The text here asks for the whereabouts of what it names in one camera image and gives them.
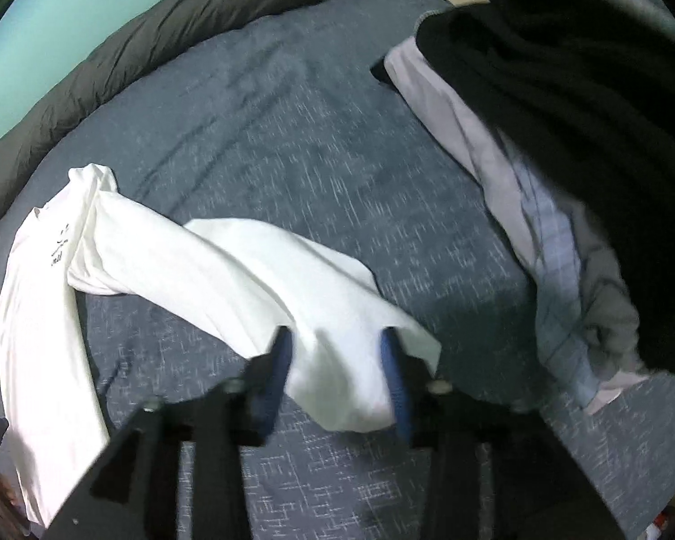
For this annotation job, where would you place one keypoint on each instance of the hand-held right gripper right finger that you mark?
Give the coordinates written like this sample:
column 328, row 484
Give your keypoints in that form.
column 396, row 388

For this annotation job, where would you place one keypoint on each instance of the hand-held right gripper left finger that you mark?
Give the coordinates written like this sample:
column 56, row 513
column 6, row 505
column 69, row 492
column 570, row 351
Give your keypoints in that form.
column 273, row 382

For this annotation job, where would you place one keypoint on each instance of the white shirt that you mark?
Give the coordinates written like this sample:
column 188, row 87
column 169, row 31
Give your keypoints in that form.
column 230, row 275

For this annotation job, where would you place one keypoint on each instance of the stack of folded clothes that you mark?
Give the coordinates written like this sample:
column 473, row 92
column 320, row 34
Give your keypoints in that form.
column 568, row 124

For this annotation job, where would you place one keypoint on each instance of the light blue striped shirt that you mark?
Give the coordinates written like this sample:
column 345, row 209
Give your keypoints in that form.
column 557, row 292

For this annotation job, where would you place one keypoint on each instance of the grey sweatshirt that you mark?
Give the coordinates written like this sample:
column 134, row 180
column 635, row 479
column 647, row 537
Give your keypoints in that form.
column 607, row 304

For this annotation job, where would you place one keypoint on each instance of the dark grey rolled duvet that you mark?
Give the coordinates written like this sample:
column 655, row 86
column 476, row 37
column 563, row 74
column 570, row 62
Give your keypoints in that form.
column 146, row 50

